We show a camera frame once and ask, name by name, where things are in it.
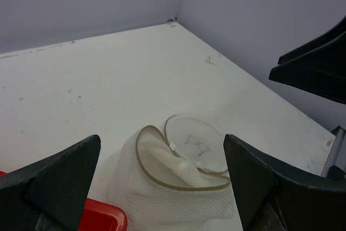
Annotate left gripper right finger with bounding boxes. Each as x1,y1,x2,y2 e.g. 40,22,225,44
223,134,345,230

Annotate red plastic tray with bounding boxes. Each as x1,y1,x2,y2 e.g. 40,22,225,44
1,169,128,230

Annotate white mesh laundry bag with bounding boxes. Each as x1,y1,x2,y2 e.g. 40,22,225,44
106,114,235,230

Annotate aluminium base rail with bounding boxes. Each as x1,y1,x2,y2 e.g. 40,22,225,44
321,126,346,181

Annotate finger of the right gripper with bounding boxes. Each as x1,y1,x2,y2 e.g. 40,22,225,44
269,33,345,104
277,17,345,65

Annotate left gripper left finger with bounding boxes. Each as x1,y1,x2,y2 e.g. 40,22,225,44
1,135,101,230

